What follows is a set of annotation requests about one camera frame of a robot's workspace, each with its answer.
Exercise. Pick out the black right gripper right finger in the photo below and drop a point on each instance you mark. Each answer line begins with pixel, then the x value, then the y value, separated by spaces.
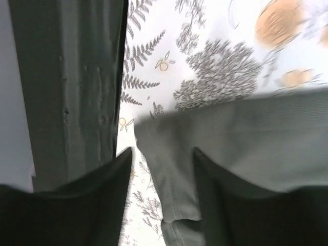
pixel 237 212

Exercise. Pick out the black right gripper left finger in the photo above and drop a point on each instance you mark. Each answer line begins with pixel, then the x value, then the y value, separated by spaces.
pixel 86 211

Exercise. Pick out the dark grey t shirt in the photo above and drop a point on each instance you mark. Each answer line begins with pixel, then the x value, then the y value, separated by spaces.
pixel 71 60

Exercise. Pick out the floral table mat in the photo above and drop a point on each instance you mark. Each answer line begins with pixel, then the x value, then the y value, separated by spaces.
pixel 245 81

